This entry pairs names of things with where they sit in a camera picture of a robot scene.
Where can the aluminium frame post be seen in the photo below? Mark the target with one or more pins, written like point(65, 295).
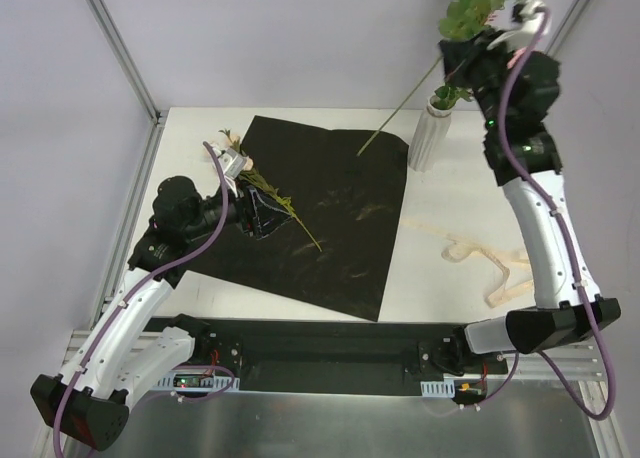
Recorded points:
point(560, 32)
point(111, 33)

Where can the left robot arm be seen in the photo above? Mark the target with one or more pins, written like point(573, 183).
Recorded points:
point(91, 397)

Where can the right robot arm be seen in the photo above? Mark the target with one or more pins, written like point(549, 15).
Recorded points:
point(569, 307)

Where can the white ribbed vase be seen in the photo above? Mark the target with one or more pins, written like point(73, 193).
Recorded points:
point(430, 132)

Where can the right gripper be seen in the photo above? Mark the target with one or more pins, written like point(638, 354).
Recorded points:
point(460, 56)

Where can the white cable duct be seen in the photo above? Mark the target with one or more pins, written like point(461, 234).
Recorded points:
point(196, 382)
point(450, 388)

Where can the right aluminium frame post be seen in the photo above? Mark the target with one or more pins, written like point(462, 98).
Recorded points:
point(560, 32)

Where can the right white cable duct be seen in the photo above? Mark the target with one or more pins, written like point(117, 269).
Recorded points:
point(450, 388)

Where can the cream rose stem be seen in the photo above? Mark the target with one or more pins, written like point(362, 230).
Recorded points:
point(463, 20)

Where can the front aluminium rail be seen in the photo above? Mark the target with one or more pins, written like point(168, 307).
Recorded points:
point(579, 362)

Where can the black wrapping paper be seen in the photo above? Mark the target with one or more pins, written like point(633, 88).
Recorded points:
point(348, 199)

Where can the cream printed ribbon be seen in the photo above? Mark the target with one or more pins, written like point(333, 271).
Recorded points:
point(460, 248)

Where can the pink white flower bouquet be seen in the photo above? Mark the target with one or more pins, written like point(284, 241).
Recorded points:
point(254, 177)

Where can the left white cable duct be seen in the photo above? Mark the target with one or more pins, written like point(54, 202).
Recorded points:
point(196, 382)

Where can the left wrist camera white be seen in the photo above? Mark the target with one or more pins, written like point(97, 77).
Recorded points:
point(233, 163)

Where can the left aluminium frame post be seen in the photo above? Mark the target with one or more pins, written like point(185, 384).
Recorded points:
point(111, 33)

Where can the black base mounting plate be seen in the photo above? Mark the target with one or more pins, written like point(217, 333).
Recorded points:
point(377, 359)

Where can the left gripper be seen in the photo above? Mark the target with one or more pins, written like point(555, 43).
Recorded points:
point(248, 213)

